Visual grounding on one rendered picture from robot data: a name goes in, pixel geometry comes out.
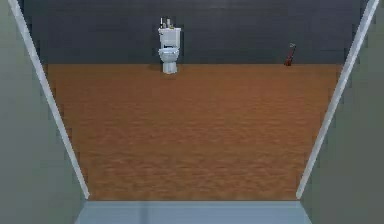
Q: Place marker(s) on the white toilet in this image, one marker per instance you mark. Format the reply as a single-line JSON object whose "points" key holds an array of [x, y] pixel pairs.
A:
{"points": [[169, 50]]}

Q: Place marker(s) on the red toilet plunger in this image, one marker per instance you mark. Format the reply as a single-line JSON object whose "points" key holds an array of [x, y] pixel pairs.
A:
{"points": [[290, 56]]}

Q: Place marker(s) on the white door frame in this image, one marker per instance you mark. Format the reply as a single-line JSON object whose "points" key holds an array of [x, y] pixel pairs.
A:
{"points": [[50, 100]]}

